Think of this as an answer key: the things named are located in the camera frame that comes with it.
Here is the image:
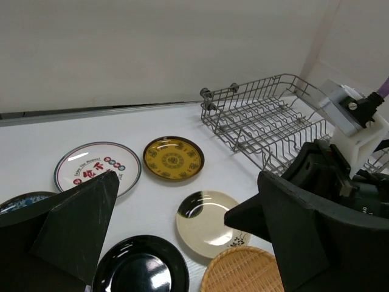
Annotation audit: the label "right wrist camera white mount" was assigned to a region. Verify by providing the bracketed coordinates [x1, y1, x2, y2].
[315, 79, 388, 177]

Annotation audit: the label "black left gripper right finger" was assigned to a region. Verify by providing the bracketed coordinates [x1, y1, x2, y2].
[224, 172, 388, 291]

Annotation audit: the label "blue green patterned plate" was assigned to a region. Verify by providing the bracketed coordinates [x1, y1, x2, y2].
[0, 191, 56, 215]

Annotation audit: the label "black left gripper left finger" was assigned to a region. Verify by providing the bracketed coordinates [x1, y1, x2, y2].
[1, 172, 119, 286]

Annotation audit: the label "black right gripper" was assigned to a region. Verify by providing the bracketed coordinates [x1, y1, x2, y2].
[281, 140, 388, 218]

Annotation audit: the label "glossy black plate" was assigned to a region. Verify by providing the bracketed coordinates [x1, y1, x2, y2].
[91, 235, 190, 291]

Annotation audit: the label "cream plate black brushstroke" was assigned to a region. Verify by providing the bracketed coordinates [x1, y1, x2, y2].
[176, 190, 251, 259]

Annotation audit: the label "yellow brown patterned plate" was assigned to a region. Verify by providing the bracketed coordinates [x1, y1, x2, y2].
[142, 136, 205, 181]

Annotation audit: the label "grey wire dish rack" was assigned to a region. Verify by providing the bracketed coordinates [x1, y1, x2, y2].
[200, 74, 388, 175]

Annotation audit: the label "white plate red characters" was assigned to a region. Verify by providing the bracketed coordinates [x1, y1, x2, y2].
[53, 142, 142, 197]

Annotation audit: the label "woven bamboo plate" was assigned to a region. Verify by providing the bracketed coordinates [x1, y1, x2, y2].
[200, 246, 284, 292]

